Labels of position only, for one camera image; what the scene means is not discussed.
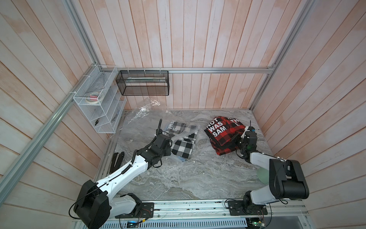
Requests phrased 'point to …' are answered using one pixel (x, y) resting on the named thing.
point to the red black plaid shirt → (220, 138)
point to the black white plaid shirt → (183, 138)
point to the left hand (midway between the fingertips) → (165, 148)
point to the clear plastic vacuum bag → (138, 129)
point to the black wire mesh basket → (144, 82)
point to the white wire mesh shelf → (106, 114)
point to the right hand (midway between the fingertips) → (232, 132)
